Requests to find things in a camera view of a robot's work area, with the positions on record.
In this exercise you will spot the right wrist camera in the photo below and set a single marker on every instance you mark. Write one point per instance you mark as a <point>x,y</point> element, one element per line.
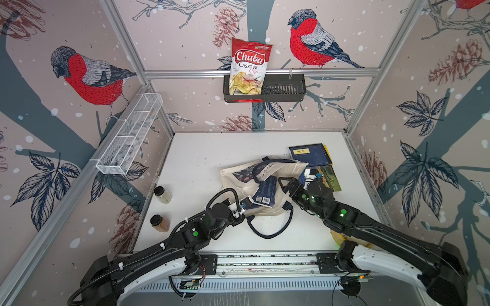
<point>312,174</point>

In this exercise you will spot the clear spice jar black lid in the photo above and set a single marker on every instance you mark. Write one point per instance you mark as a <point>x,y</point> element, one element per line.
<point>162,194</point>

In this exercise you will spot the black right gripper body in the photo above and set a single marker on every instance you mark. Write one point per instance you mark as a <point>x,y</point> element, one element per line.
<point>303,198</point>

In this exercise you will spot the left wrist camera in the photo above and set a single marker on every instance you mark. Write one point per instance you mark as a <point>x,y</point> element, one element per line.
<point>243,206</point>

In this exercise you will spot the red Chuba cassava chips bag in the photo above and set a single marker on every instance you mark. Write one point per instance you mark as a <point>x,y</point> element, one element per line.
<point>248,67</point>

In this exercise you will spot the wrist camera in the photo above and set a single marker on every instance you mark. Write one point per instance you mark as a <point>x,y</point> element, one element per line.
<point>312,174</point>
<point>243,206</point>

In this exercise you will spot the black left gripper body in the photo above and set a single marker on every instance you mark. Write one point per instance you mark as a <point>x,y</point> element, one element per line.
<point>230,219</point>

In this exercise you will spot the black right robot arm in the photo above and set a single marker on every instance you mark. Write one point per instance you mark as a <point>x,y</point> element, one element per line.
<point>439,270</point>

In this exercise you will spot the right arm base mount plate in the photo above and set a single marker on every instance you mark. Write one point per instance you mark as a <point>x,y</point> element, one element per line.
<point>329,263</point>

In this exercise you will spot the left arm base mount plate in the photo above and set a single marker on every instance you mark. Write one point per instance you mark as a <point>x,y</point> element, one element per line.
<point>199,265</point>

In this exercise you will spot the black wall basket shelf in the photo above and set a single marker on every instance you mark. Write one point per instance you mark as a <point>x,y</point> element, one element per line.
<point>276,88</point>

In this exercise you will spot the cream canvas tote bag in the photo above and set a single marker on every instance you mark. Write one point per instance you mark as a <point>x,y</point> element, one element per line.
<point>245,180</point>

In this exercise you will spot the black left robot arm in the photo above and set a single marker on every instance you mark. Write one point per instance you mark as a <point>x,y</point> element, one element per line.
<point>108,282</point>

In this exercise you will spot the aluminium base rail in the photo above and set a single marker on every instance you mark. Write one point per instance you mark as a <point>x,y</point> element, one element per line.
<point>276,263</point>

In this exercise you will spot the navy thin Chinese book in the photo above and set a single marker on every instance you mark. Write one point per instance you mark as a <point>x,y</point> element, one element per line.
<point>265,195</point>

